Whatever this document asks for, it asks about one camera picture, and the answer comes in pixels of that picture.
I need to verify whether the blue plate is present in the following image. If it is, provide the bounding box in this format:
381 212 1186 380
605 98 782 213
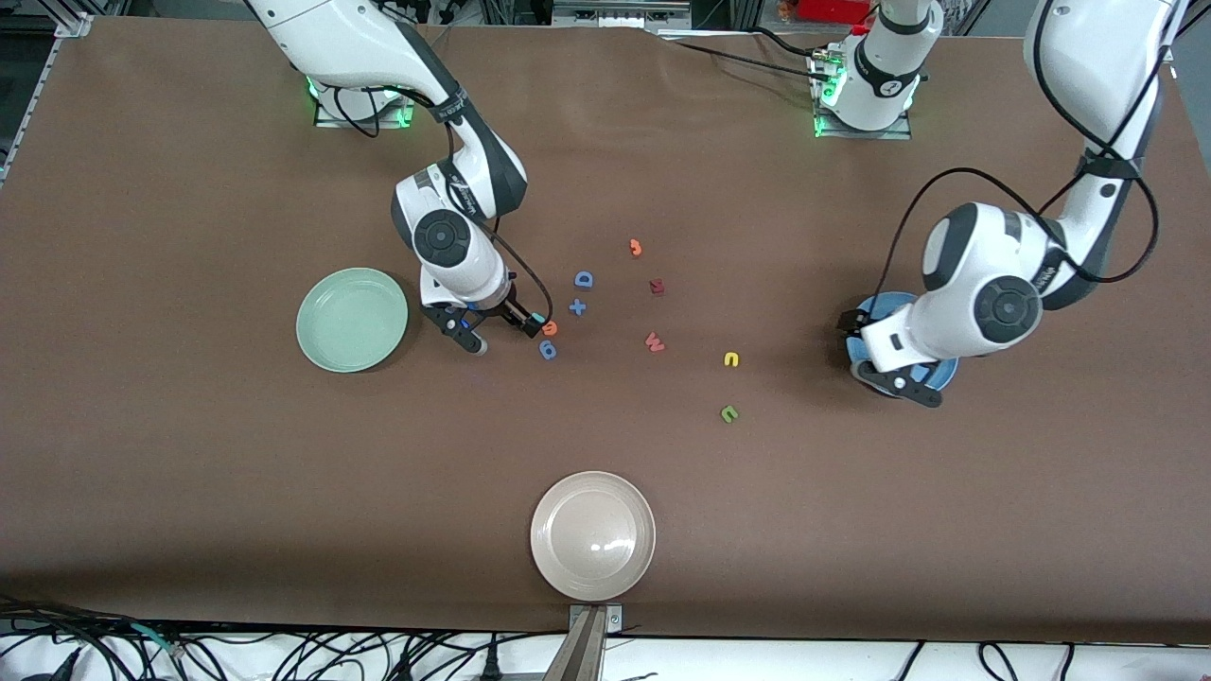
845 291 960 399

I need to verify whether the mint green plate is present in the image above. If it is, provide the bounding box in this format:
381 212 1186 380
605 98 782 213
296 268 410 374

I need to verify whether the beige plate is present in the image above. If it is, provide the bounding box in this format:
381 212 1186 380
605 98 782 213
530 471 657 602

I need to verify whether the red box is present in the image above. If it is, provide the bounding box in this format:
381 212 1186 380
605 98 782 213
795 0 876 25

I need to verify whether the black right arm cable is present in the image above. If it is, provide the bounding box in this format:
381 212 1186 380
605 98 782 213
331 85 555 327

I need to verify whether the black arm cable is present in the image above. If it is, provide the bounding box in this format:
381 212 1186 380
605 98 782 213
872 0 1161 308
331 85 555 327

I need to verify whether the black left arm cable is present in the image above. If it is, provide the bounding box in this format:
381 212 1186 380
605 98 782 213
872 0 1161 308

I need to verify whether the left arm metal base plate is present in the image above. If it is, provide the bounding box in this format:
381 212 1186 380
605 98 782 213
814 52 914 141

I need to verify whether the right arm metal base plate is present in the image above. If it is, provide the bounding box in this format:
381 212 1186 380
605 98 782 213
314 95 415 129

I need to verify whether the black table cable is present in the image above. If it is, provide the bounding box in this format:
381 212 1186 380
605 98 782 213
653 36 824 81
747 26 835 58

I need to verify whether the aluminium frame rail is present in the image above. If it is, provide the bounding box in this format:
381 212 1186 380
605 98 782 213
552 0 693 31

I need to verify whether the metal table edge bracket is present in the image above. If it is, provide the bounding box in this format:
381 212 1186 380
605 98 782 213
542 603 623 681

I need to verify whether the teal plug floor cable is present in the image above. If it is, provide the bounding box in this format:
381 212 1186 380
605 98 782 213
128 620 185 660

